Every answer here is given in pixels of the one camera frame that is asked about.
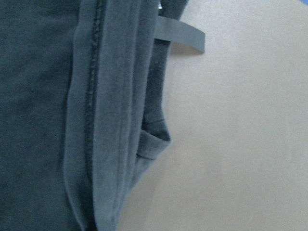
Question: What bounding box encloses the black graphic t-shirt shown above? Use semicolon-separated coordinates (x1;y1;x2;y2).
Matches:
0;0;206;231

